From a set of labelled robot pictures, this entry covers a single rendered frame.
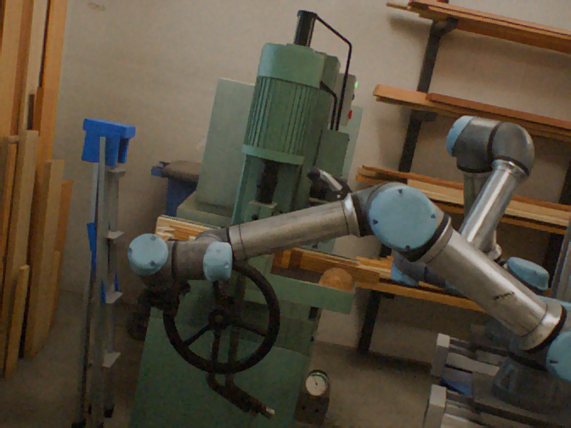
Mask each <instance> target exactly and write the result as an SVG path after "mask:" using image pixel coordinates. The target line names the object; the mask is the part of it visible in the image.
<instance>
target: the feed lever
mask: <svg viewBox="0 0 571 428"><path fill-rule="evenodd" d="M307 177H308V179H310V180H312V183H311V187H310V191H309V196H310V197H311V198H315V199H319V200H325V199H326V196H327V192H328V188H329V185H328V184H327V183H325V182H323V180H322V179H319V177H320V170H319V168H318V167H315V166H311V167H310V168H309V169H308V170H307Z"/></svg>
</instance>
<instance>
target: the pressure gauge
mask: <svg viewBox="0 0 571 428"><path fill-rule="evenodd" d="M314 378H315V379H314ZM315 381H316V382H315ZM316 383H318V385H316ZM304 385H305V388H306V390H307V392H308V393H309V394H311V398H312V399H313V400H316V399H317V396H321V395H323V394H325V393H326V392H327V390H328V388H329V377H328V375H327V373H326V372H324V371H323V370H320V369H314V370H312V371H310V372H309V373H308V375H307V377H306V379H305V382H304Z"/></svg>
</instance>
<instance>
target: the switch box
mask: <svg viewBox="0 0 571 428"><path fill-rule="evenodd" d="M344 75H345V73H341V72H337V73H336V80H335V85H334V89H333V92H334V93H335V94H336V95H337V107H336V116H335V121H334V124H336V119H337V114H338V109H339V104H340V99H341V94H342V84H343V80H344ZM356 81H357V79H356V76H355V75H350V74H348V79H347V84H346V89H345V93H344V99H343V104H342V113H341V118H340V123H339V125H340V126H346V125H347V124H348V123H347V121H348V114H349V111H350V109H351V102H352V97H353V93H354V91H353V90H354V89H355V82H356ZM333 106H334V97H333V95H332V97H331V105H330V108H329V113H328V117H327V122H329V123H331V117H332V111H333Z"/></svg>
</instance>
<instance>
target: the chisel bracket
mask: <svg viewBox="0 0 571 428"><path fill-rule="evenodd" d="M278 205H279V204H278V203H275V202H272V204H267V203H263V202H259V201H255V200H253V201H251V202H249V203H248V205H247V209H246V217H245V221H244V223H246V222H253V220H252V215H253V214H258V215H259V218H258V220H260V219H264V218H268V217H274V216H275V213H276V212H277V210H278Z"/></svg>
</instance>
